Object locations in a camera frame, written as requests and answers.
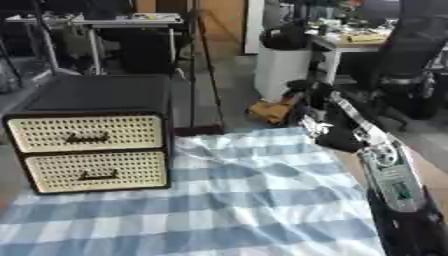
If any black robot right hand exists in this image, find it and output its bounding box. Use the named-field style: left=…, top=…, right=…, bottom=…
left=283, top=79, right=368, bottom=154

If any tan bag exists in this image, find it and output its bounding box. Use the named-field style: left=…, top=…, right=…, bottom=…
left=246, top=94, right=307, bottom=125

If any white cabinet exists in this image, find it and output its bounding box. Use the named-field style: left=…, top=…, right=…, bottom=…
left=252, top=45, right=315, bottom=104

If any white desk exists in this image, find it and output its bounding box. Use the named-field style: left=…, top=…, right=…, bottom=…
left=309, top=27, right=394, bottom=86

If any black office chair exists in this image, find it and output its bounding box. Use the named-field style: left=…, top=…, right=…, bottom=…
left=365, top=0, right=448, bottom=132

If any black bag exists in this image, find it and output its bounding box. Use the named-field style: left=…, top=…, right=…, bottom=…
left=259, top=21, right=315, bottom=52

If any black tripod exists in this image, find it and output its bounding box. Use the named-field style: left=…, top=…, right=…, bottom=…
left=173, top=0, right=228, bottom=136

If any white folding table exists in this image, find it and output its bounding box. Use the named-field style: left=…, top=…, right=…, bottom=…
left=3, top=12, right=186, bottom=76

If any black cabinet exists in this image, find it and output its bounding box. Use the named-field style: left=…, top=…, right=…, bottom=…
left=0, top=73, right=177, bottom=196

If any pale drawer with straight handle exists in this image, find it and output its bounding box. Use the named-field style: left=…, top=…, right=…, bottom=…
left=22, top=151, right=170, bottom=194

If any pale drawer with curved handle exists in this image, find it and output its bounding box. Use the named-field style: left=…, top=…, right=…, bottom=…
left=5, top=115, right=167, bottom=153

